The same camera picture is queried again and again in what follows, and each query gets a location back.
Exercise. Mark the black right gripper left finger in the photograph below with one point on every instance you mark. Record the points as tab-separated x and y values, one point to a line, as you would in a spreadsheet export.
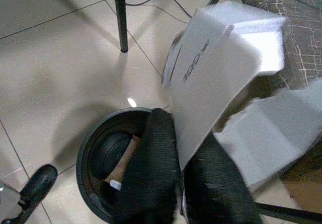
153	173

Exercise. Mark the black metal floor bar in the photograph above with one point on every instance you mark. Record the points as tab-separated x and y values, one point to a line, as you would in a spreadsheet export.
289	212

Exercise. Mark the brown cardboard tube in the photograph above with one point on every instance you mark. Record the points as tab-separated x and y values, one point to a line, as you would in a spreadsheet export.
123	161

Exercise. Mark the round dark rubbish bin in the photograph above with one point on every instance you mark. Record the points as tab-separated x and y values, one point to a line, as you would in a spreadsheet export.
85	168

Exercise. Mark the black table leg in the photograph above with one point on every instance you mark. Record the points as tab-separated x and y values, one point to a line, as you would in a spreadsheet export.
122	17

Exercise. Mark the brown cardboard sheet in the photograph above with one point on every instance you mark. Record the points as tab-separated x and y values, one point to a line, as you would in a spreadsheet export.
307	183

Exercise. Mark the round black disc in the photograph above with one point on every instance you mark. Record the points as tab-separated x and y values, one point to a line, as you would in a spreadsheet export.
110	153

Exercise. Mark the small white cap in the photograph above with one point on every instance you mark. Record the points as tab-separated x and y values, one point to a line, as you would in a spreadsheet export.
115	185

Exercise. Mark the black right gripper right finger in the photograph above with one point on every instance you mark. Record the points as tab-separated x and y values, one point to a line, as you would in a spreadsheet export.
213	191

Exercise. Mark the white cardboard box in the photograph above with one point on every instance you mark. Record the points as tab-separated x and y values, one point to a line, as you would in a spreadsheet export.
213	70

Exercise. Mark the black chair caster wheel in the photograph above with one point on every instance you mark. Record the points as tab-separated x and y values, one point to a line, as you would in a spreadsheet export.
40	183

